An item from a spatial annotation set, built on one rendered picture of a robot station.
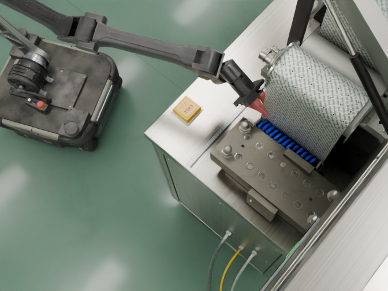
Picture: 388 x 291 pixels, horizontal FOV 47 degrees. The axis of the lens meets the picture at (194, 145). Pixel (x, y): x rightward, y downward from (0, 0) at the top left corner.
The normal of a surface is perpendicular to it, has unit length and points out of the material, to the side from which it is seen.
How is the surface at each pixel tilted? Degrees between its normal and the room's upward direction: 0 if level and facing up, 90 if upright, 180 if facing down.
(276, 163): 0
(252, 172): 0
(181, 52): 14
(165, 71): 0
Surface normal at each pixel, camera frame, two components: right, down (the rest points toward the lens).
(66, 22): 0.75, 0.16
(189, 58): -0.11, -0.12
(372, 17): 0.42, 0.10
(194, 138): -0.05, -0.36
